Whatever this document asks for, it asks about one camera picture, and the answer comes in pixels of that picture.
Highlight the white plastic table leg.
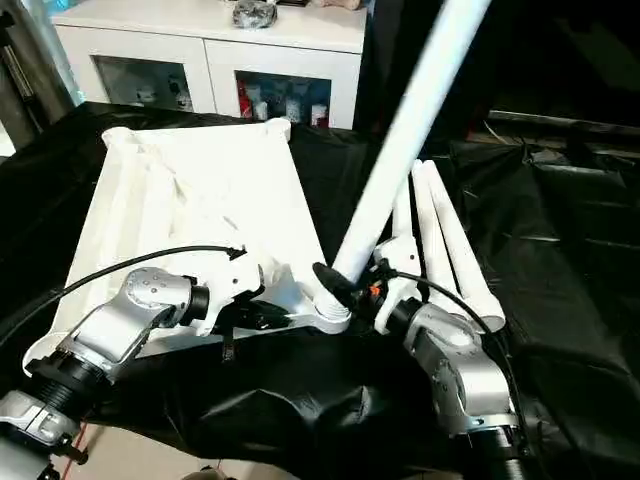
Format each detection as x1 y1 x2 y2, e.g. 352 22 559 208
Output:
312 0 494 321
410 159 481 306
422 159 507 332
392 174 416 241

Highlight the black mat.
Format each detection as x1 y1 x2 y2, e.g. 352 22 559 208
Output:
0 102 640 480

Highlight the large black case yellow label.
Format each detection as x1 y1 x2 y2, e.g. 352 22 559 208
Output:
357 0 501 146

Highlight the grey metal bar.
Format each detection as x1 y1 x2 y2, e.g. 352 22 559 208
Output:
487 110 640 136

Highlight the white cabinet with glass doors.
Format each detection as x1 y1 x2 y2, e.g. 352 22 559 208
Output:
52 4 369 131

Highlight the grey curtain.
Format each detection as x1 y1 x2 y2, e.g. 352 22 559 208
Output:
0 0 84 146

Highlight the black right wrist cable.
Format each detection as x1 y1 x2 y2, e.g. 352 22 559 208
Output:
384 269 531 456

